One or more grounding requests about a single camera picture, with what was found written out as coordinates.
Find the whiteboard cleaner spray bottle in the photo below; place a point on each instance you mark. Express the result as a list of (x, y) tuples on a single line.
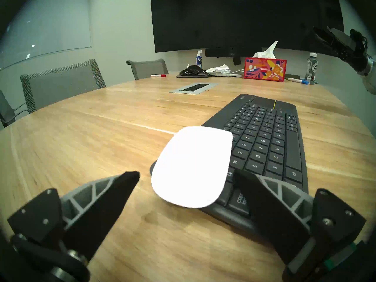
[(199, 61)]

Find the silver closed laptop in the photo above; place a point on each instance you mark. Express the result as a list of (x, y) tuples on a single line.
[(232, 75)]

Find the silver table power outlet panel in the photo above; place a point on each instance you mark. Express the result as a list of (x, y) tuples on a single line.
[(194, 87)]

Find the wall-mounted glass whiteboard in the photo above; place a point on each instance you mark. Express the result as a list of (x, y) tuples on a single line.
[(44, 28)]

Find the black video conference bar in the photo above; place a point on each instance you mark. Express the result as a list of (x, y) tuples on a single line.
[(226, 52)]

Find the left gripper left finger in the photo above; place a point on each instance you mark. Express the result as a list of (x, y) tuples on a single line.
[(97, 202)]

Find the red floral tissue box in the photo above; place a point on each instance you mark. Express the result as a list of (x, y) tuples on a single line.
[(264, 69)]

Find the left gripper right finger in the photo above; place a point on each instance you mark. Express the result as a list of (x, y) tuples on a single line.
[(273, 208)]

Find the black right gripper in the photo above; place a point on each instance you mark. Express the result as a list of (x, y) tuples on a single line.
[(359, 50)]

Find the large black TV screen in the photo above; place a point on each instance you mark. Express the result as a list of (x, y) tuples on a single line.
[(243, 17)]

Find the white computer mouse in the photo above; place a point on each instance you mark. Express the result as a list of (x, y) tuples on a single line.
[(192, 166)]

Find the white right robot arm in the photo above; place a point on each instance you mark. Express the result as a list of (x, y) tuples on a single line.
[(372, 84)]

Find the white facial tissue sheet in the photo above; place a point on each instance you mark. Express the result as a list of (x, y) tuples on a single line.
[(267, 51)]

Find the grey armrest office chair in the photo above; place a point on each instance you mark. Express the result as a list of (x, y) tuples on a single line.
[(7, 111)]

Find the large crumpled white tissue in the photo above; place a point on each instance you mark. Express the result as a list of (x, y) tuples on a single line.
[(217, 68)]

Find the clear plastic water bottle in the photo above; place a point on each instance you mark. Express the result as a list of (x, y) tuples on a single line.
[(311, 68)]

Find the grey mesh office chair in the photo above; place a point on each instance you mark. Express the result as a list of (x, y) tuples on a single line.
[(61, 84), (148, 68)]

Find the red whiteboard marker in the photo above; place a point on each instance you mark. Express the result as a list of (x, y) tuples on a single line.
[(158, 75)]

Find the blue whiteboard marker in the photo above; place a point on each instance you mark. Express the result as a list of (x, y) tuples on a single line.
[(296, 80)]

